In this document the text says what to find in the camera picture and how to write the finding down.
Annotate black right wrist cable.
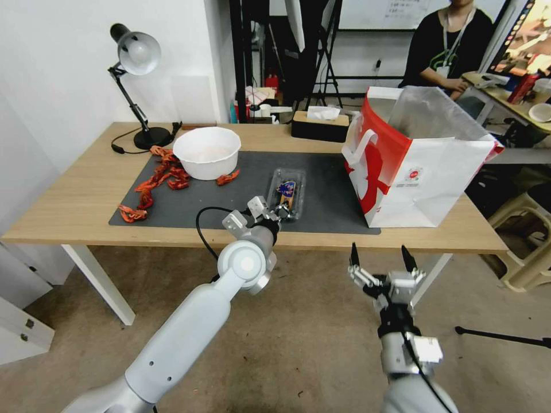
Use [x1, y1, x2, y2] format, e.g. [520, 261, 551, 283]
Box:
[401, 332, 449, 413]

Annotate red white takeout bag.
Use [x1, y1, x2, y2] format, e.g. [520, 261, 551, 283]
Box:
[342, 85, 505, 229]

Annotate black wooden-lid tissue box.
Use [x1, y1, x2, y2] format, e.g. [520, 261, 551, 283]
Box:
[290, 110, 350, 143]

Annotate dark grey table mat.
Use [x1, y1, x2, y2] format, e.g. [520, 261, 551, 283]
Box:
[107, 150, 382, 236]

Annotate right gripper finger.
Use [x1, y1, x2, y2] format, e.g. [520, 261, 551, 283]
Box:
[347, 242, 382, 290]
[401, 245, 426, 283]

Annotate whiteboard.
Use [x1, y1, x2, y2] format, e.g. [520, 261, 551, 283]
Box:
[337, 0, 510, 32]

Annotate wooden table white legs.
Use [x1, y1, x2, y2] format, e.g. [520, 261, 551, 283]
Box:
[0, 122, 511, 326]

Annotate black lamp cable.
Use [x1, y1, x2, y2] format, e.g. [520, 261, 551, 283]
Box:
[111, 122, 183, 155]

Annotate white tissue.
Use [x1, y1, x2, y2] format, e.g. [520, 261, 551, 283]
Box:
[306, 106, 342, 122]

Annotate white softbox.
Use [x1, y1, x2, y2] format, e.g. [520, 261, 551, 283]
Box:
[268, 0, 307, 53]

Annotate white cabinet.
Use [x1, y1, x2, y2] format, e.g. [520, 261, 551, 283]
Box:
[0, 240, 76, 367]

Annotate pale side desk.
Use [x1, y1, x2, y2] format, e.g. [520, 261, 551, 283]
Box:
[461, 72, 551, 126]

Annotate black folding stand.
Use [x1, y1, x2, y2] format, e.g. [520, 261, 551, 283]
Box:
[303, 0, 346, 109]

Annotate red bottle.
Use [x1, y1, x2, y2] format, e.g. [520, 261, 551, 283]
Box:
[507, 73, 540, 104]

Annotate black tripod leg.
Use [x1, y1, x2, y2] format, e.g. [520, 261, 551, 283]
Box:
[455, 325, 551, 348]

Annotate white paper bowl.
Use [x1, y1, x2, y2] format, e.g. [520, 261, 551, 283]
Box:
[172, 127, 242, 181]

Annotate black metal rack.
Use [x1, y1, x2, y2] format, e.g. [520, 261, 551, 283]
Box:
[229, 0, 286, 124]

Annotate small white bowl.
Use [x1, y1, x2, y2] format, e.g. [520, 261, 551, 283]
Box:
[528, 103, 551, 126]

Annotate clear plastic takeout container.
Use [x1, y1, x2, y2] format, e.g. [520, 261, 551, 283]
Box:
[266, 167, 308, 224]

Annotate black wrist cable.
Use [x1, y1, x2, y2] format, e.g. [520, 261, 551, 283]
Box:
[196, 207, 255, 260]
[401, 332, 449, 413]

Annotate large display screen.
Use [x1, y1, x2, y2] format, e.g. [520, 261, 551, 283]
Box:
[485, 0, 551, 79]

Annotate black desk lamp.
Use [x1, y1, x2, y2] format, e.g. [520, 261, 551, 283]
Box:
[107, 22, 173, 151]

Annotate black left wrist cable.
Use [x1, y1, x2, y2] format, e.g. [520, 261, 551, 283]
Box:
[196, 207, 255, 260]

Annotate person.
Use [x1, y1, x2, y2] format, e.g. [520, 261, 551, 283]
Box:
[397, 0, 496, 102]

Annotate beige plastic stool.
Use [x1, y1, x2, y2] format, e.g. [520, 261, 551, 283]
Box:
[488, 191, 551, 294]

